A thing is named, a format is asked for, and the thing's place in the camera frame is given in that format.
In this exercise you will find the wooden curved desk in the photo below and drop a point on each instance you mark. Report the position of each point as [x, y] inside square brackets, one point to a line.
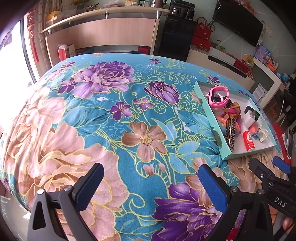
[123, 25]

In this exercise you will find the red gift box lower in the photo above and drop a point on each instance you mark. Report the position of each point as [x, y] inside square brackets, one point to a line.
[201, 44]

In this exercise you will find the yellow flower vase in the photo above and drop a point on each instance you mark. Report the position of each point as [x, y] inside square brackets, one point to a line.
[79, 4]

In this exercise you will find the white tv stand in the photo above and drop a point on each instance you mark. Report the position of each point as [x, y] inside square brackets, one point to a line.
[204, 60]

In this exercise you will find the red box under desk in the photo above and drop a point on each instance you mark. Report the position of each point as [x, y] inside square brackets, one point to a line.
[144, 50]

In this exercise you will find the gold black patterned lighter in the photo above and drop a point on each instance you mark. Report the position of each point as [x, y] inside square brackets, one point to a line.
[230, 133]

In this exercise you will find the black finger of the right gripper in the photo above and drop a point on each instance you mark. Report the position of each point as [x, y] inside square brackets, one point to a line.
[280, 193]

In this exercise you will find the pink dog toy figure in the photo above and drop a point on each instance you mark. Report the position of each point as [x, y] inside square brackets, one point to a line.
[231, 110]

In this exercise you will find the white power adapter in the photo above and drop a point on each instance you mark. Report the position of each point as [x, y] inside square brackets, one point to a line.
[248, 119]

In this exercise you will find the pink wristband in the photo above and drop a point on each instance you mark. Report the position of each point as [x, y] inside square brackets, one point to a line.
[218, 97]

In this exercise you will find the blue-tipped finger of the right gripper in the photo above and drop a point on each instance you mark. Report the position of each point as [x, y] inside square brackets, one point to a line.
[285, 168]

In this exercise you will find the red gift bag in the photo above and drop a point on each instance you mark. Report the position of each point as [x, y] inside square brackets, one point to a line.
[202, 30]

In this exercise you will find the wall mounted television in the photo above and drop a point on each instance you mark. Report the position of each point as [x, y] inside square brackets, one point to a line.
[236, 17]

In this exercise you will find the black water dispenser cabinet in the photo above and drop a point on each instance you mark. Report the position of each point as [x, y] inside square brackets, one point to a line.
[178, 31]

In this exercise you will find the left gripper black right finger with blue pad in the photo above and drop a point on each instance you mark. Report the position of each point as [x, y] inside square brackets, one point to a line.
[230, 200]

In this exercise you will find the red hanging ornament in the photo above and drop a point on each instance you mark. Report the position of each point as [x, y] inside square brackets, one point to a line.
[30, 28]

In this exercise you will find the floral blue blanket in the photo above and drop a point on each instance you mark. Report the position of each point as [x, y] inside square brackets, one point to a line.
[140, 118]

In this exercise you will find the black power adapter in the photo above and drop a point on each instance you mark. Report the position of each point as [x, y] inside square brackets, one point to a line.
[253, 112]

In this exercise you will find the red white paper bag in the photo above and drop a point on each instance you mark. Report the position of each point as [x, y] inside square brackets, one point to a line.
[66, 51]

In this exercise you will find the white flat box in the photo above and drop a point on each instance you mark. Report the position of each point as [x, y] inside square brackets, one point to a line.
[221, 55]

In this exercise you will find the white side shelf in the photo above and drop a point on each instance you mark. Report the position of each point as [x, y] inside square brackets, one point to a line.
[267, 79]

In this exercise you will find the red white small bottle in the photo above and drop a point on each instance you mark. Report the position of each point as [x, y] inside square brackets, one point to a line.
[249, 144]

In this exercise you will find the teal white shallow box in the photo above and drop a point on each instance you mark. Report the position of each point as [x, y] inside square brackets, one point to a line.
[201, 89]

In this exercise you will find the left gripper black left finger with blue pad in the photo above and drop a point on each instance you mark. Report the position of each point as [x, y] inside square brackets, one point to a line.
[44, 223]

